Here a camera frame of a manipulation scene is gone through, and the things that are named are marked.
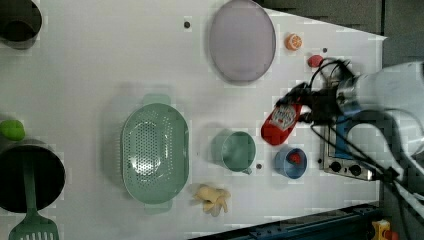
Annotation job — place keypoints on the red strawberry toy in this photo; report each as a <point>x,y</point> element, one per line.
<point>295,158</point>

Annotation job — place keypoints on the green colander basket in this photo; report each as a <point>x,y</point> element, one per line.
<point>155,153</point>

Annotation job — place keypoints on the black cylinder holder upper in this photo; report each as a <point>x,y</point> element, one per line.
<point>20,23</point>

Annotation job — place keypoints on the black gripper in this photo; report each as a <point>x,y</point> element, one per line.
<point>324,109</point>

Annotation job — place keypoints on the green mug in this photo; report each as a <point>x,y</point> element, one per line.
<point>234,150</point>

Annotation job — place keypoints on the grey round plate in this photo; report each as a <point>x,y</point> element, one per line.
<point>242,40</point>

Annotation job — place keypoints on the red ketchup bottle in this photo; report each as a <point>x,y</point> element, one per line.
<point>280,123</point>

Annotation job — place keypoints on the orange slice toy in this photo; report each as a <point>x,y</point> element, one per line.
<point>293,42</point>

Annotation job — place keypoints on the green spatula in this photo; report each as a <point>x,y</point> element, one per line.
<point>33,226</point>

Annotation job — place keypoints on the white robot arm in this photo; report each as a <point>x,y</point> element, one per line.
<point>392,98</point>

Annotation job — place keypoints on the red apple toy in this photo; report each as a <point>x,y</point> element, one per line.
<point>314,61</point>

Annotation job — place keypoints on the yellow banana toy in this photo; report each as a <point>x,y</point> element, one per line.
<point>214,199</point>

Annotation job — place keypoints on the green lime toy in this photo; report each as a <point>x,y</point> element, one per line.
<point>12,130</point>

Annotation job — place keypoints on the blue cup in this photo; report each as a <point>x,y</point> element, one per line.
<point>283,166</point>

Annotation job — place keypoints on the black utensil holder cup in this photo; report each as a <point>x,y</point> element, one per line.
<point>39,161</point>

